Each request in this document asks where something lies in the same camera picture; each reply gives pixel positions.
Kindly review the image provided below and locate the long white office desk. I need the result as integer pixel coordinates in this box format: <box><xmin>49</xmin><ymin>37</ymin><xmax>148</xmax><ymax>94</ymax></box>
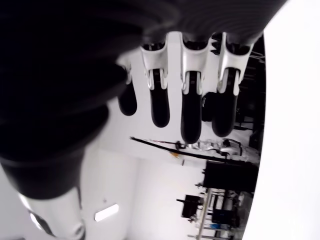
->
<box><xmin>194</xmin><ymin>187</ymin><xmax>256</xmax><ymax>240</ymax></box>

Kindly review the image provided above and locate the black computer monitor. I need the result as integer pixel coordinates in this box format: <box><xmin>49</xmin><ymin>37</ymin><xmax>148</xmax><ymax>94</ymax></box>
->
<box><xmin>176</xmin><ymin>194</ymin><xmax>205</xmax><ymax>220</ymax></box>

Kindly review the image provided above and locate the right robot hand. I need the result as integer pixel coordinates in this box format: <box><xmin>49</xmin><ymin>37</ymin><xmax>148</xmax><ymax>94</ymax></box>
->
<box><xmin>0</xmin><ymin>0</ymin><xmax>288</xmax><ymax>240</ymax></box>

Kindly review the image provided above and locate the rectangular ceiling light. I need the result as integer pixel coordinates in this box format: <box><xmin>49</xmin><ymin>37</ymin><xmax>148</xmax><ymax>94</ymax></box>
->
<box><xmin>94</xmin><ymin>203</ymin><xmax>120</xmax><ymax>222</ymax></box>

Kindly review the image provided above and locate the black backpack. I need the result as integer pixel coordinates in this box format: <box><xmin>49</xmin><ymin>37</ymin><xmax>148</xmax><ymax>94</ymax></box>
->
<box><xmin>201</xmin><ymin>91</ymin><xmax>220</xmax><ymax>123</ymax></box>

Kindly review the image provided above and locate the red striped thin rod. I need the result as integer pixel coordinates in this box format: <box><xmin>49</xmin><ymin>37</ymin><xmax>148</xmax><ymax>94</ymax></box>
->
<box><xmin>149</xmin><ymin>139</ymin><xmax>186</xmax><ymax>146</ymax></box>

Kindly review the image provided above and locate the black gantry pole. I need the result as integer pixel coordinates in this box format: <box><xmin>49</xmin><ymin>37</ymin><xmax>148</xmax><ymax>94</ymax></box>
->
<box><xmin>129</xmin><ymin>136</ymin><xmax>251</xmax><ymax>165</ymax></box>

